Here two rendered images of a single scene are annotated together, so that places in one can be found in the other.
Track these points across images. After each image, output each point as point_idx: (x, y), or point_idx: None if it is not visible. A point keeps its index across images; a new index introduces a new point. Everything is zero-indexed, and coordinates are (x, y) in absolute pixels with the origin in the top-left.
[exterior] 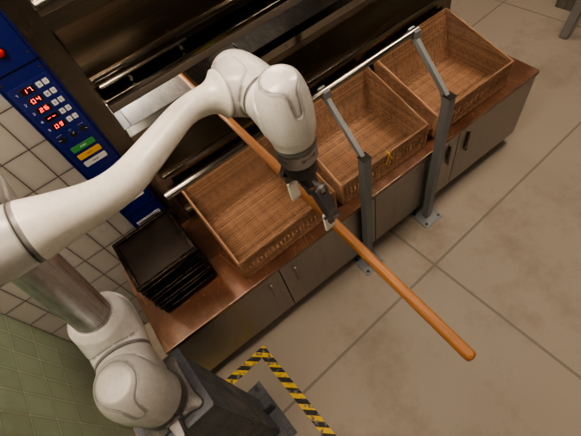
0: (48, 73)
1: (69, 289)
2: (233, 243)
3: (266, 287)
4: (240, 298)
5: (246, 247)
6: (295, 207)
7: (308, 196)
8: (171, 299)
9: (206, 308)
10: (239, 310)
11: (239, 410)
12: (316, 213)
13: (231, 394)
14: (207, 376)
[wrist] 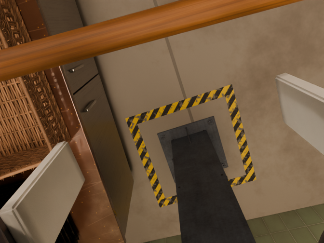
0: None
1: None
2: (8, 141)
3: (86, 114)
4: (93, 155)
5: (22, 127)
6: None
7: (25, 62)
8: (69, 239)
9: (90, 196)
10: (101, 153)
11: (228, 200)
12: (1, 7)
13: (203, 198)
14: (200, 241)
